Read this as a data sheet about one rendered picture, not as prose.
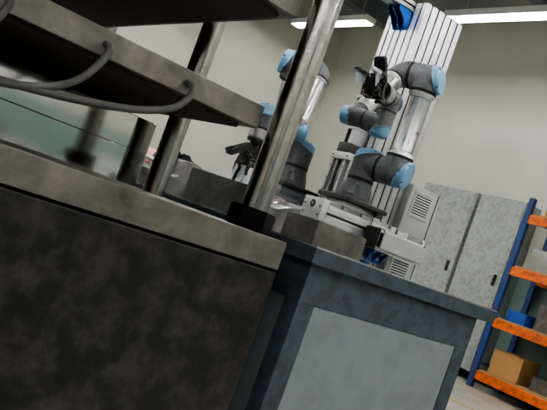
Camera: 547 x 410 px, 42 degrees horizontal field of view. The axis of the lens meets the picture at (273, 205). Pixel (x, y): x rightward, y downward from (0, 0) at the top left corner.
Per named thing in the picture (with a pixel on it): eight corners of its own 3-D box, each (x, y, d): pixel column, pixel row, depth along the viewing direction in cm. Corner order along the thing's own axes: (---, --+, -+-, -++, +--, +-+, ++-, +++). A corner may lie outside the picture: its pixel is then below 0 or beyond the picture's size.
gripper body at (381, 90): (378, 93, 258) (389, 104, 268) (382, 71, 258) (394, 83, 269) (359, 93, 261) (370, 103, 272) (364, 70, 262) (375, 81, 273)
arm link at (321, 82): (335, 77, 334) (302, 150, 305) (312, 70, 335) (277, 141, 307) (339, 58, 325) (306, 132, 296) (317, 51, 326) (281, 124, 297)
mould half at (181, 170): (218, 211, 301) (229, 181, 301) (252, 223, 280) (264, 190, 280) (113, 173, 270) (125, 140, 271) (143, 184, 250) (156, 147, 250)
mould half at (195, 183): (263, 227, 280) (273, 200, 280) (317, 246, 264) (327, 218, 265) (181, 198, 239) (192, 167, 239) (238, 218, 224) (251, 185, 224)
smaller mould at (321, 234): (326, 250, 224) (334, 228, 224) (359, 261, 212) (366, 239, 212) (279, 233, 212) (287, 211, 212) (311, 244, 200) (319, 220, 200)
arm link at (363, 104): (394, 52, 311) (336, 106, 282) (417, 56, 306) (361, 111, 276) (394, 76, 319) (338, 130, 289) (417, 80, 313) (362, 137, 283)
